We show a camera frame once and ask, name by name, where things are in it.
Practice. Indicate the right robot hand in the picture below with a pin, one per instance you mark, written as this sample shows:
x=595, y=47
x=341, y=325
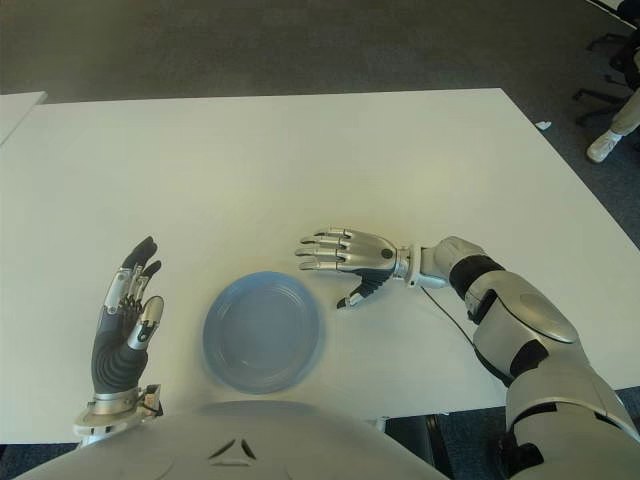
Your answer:
x=367, y=252

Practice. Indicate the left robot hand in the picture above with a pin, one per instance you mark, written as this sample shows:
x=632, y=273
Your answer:
x=115, y=360

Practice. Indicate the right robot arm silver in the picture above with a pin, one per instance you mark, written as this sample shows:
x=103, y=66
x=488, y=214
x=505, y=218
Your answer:
x=530, y=340

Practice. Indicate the blue round plate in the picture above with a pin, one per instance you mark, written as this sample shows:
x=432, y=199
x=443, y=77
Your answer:
x=262, y=332

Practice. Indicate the grey robot torso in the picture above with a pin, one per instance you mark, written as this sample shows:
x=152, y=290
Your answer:
x=250, y=445

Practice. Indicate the white paper scrap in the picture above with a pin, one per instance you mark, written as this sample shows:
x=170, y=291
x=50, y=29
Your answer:
x=543, y=125

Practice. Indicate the white shoe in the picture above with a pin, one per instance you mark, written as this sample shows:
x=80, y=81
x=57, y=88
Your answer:
x=602, y=146

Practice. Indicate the neighbouring white table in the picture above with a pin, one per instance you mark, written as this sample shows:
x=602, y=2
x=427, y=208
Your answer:
x=15, y=112

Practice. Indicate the black office chair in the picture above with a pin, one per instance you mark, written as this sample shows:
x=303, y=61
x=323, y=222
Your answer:
x=607, y=82

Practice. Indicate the dark table frame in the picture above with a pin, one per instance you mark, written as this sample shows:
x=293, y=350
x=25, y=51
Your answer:
x=432, y=440

